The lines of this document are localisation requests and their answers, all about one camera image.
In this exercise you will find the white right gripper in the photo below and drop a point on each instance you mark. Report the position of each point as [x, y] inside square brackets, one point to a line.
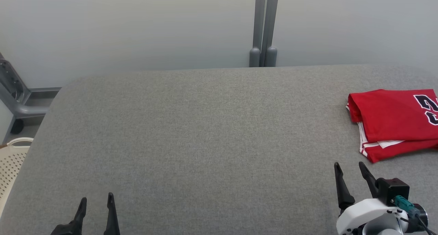
[362, 214]

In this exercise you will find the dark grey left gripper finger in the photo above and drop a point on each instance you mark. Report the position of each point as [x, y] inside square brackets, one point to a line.
[81, 214]
[111, 218]

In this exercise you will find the red and white jersey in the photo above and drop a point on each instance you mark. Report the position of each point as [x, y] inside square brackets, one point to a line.
[390, 115]

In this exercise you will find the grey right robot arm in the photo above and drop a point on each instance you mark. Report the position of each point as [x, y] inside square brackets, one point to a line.
[386, 228]

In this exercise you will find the cream plastic laundry basket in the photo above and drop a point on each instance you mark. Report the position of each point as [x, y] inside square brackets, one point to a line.
[10, 166]

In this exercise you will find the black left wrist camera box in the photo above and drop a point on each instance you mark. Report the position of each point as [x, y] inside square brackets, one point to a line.
[66, 230]

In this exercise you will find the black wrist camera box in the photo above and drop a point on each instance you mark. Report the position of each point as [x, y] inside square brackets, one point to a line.
[66, 230]
[391, 190]

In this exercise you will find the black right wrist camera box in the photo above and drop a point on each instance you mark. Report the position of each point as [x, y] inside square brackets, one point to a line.
[391, 190]

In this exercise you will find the grey metal frame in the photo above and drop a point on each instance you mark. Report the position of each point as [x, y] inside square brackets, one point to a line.
[20, 108]

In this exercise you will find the grey metal post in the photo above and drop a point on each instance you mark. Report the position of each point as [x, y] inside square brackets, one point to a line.
[258, 23]
[271, 23]

